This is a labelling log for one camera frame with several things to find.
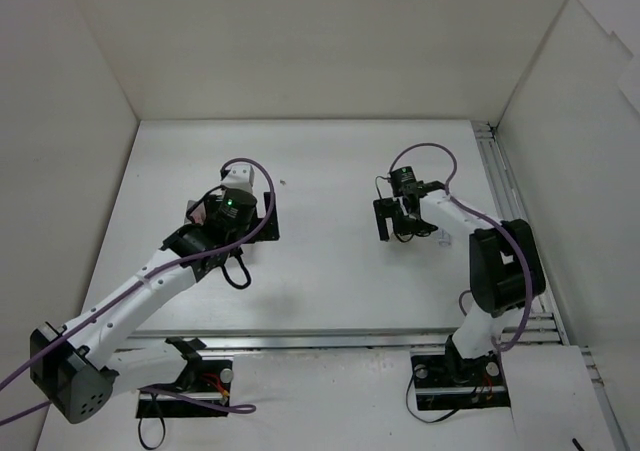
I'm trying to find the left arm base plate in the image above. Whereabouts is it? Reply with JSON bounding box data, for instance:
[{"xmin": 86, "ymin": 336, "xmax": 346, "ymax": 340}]
[{"xmin": 135, "ymin": 359, "xmax": 233, "ymax": 450}]

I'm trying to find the aluminium right rail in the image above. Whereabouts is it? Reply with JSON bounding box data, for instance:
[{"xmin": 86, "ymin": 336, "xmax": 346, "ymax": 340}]
[{"xmin": 472, "ymin": 120, "xmax": 631, "ymax": 451}]

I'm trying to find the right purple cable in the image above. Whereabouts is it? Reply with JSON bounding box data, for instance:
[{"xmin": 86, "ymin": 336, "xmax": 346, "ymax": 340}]
[{"xmin": 389, "ymin": 141, "xmax": 539, "ymax": 355}]

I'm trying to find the aluminium front rail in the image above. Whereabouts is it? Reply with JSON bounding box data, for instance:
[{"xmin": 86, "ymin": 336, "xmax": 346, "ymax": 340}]
[{"xmin": 115, "ymin": 319, "xmax": 569, "ymax": 353}]

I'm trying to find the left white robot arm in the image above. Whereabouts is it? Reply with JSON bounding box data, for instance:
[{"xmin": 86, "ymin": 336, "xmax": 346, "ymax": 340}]
[{"xmin": 28, "ymin": 185, "xmax": 279, "ymax": 424}]

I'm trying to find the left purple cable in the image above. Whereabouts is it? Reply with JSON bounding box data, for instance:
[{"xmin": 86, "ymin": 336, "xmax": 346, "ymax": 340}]
[{"xmin": 0, "ymin": 158, "xmax": 279, "ymax": 417}]

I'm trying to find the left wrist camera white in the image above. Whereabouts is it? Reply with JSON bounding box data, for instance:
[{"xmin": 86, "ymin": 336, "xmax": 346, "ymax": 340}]
[{"xmin": 220, "ymin": 163, "xmax": 255, "ymax": 194}]

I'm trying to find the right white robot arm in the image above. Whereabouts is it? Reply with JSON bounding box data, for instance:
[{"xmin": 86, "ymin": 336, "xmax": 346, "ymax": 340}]
[{"xmin": 373, "ymin": 166, "xmax": 546, "ymax": 383}]

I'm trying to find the white divided organizer box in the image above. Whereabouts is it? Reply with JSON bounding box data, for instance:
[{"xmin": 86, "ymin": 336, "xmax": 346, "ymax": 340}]
[{"xmin": 184, "ymin": 199, "xmax": 207, "ymax": 226}]

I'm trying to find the purple cable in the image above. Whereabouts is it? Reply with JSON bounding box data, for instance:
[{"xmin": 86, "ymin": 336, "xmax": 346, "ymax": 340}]
[
  {"xmin": 389, "ymin": 141, "xmax": 539, "ymax": 355},
  {"xmin": 0, "ymin": 158, "xmax": 279, "ymax": 417}
]

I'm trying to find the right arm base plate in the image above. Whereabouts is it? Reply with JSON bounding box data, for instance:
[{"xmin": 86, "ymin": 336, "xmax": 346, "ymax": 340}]
[{"xmin": 405, "ymin": 354, "xmax": 511, "ymax": 424}]

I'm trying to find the red pen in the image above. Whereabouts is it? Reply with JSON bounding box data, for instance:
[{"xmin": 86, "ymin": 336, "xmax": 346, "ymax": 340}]
[{"xmin": 191, "ymin": 207, "xmax": 206, "ymax": 224}]

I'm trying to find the aluminium rail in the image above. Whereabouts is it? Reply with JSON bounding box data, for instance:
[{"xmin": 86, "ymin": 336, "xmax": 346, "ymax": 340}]
[
  {"xmin": 115, "ymin": 319, "xmax": 569, "ymax": 353},
  {"xmin": 472, "ymin": 120, "xmax": 631, "ymax": 451}
]

